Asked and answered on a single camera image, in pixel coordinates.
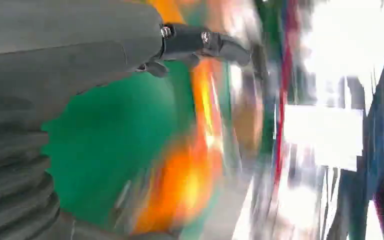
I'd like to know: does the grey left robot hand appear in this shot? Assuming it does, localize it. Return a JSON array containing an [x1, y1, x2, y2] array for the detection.
[[0, 0, 252, 134]]

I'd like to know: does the green table mat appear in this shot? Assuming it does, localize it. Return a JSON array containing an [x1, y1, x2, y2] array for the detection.
[[41, 0, 234, 240]]

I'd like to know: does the orange drink bottle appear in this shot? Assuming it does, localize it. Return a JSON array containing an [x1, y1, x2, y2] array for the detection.
[[132, 59, 227, 235]]

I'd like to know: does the brown cardboard box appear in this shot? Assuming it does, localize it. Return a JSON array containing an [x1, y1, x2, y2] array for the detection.
[[233, 96, 266, 157]]

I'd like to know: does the red metal pole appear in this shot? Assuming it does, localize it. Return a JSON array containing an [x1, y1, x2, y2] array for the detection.
[[273, 0, 301, 186]]

